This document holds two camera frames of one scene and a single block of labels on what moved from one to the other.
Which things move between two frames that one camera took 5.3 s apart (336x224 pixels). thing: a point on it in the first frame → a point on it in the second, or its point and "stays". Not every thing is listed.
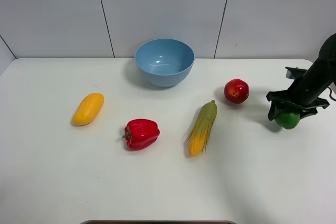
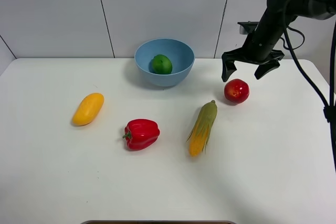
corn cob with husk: x=198 y=138 stays
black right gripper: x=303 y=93 → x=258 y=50
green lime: x=288 y=120 → x=162 y=64
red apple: x=236 y=91 stays
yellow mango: x=88 y=109 stays
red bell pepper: x=141 y=134 stays
